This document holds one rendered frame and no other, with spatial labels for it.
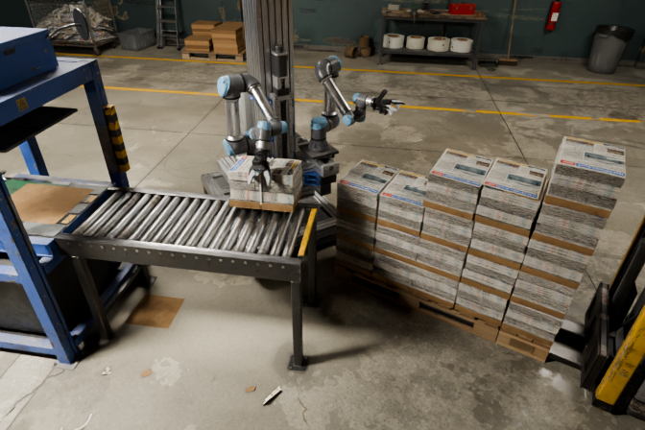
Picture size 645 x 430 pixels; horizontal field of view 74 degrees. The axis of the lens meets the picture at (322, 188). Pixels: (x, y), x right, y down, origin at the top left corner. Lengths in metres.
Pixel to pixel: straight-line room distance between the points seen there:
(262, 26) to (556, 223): 2.04
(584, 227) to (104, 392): 2.69
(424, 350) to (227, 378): 1.20
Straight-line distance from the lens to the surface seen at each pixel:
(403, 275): 2.97
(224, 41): 8.62
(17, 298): 3.05
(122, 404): 2.85
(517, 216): 2.49
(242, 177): 2.47
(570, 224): 2.48
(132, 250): 2.49
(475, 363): 2.95
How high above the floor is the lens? 2.25
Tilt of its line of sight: 32 degrees down
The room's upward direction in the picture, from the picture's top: 1 degrees clockwise
